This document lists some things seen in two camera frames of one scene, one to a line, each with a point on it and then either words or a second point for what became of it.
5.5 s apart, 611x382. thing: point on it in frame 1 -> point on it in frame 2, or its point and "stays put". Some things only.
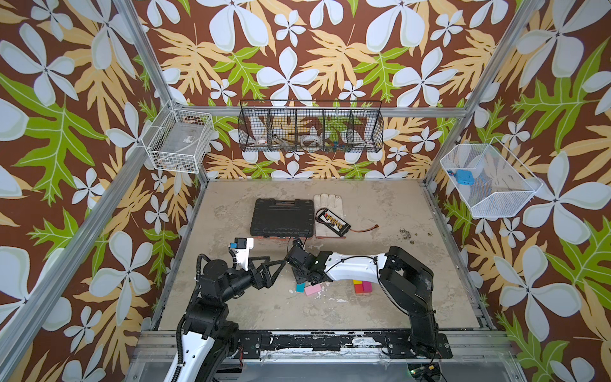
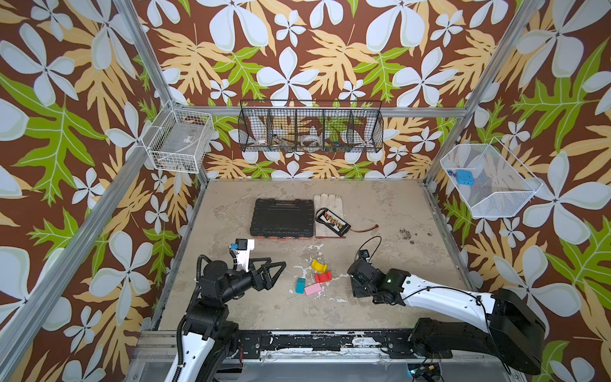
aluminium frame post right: x=524 y=17 stays put
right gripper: x=302 y=273 -> x=359 y=278
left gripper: x=265 y=281 stays put
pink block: x=313 y=289 stays put
